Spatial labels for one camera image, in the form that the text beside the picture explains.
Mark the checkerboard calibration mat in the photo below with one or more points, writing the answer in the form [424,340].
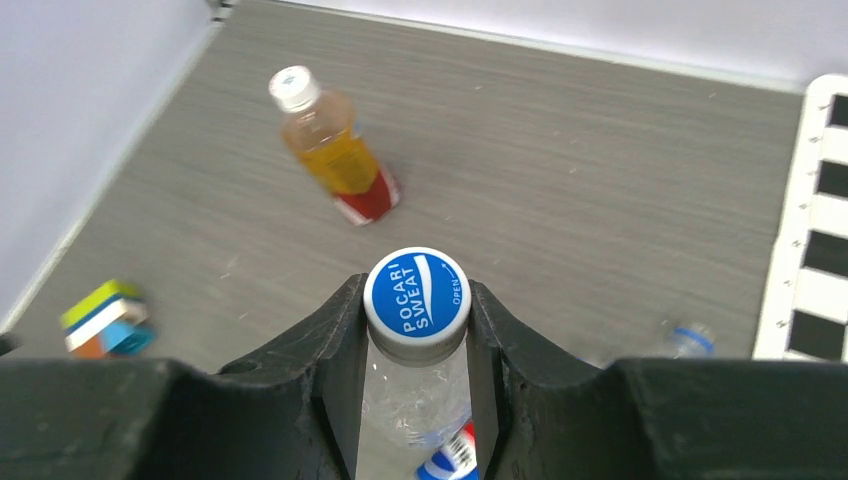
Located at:
[804,306]

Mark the white QR bottle cap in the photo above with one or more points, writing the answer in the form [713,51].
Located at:
[294,89]

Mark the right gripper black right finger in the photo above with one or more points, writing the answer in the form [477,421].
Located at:
[541,413]

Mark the upright Pepsi bottle blue label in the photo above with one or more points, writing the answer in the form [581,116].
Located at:
[684,340]

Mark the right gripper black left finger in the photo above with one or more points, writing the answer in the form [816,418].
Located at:
[291,409]

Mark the clear plastic bottle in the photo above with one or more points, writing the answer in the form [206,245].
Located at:
[416,409]

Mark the crushed Pepsi bottle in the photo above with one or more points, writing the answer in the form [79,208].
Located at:
[454,460]

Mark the colourful toy brick stack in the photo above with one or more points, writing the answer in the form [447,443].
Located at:
[112,321]

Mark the yellow red label bottle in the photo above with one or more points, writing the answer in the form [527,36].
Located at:
[327,141]

